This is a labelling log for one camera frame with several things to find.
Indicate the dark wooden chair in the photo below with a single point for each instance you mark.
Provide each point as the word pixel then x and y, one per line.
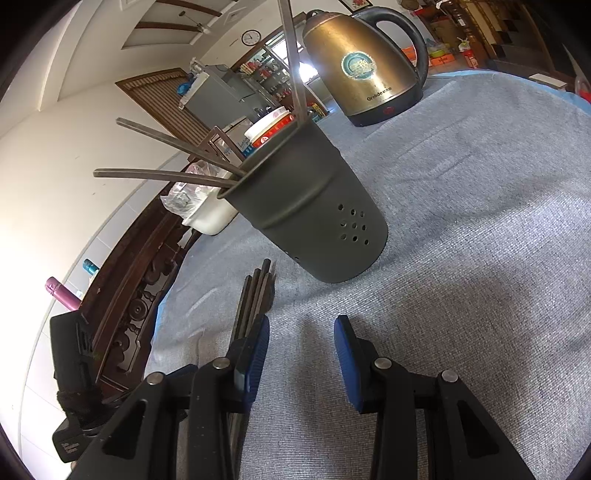
pixel 216 138

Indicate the clear plastic bag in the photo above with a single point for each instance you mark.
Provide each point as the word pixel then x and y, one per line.
pixel 184 194

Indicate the blue table cover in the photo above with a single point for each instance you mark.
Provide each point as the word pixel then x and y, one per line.
pixel 166 314

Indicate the dark carved wooden bench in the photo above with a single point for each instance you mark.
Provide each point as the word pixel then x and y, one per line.
pixel 134 286

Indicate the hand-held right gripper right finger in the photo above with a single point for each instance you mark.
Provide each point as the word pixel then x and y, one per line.
pixel 348 355

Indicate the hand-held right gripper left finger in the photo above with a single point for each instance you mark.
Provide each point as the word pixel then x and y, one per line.
pixel 256 355

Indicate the small white stool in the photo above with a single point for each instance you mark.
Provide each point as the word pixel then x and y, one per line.
pixel 547 81

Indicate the round wall clock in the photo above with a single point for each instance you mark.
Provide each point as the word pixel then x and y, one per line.
pixel 251 37

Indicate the dark metal chopstick holder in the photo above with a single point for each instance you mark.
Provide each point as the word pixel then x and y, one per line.
pixel 314 207

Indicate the blue plastic container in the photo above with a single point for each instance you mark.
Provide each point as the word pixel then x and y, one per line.
pixel 185 87

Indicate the framed wall picture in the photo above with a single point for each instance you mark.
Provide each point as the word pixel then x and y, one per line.
pixel 361 3

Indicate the orange cardboard box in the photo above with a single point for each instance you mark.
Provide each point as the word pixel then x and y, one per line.
pixel 441 59

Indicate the grey refrigerator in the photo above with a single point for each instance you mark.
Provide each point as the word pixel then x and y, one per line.
pixel 212 97

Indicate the white printed cardboard box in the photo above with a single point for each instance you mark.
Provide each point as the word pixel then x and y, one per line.
pixel 238 134

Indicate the pink bottle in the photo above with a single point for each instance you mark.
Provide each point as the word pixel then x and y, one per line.
pixel 62 293

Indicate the bronze electric kettle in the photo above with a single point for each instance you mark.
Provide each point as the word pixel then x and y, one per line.
pixel 351 83

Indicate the wooden pantry shelf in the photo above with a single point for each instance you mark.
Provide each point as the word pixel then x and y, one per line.
pixel 265 74

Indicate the bundle of dark chopsticks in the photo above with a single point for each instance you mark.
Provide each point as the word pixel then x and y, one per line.
pixel 258 295

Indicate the teal bottle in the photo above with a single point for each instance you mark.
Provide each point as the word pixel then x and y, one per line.
pixel 91 266

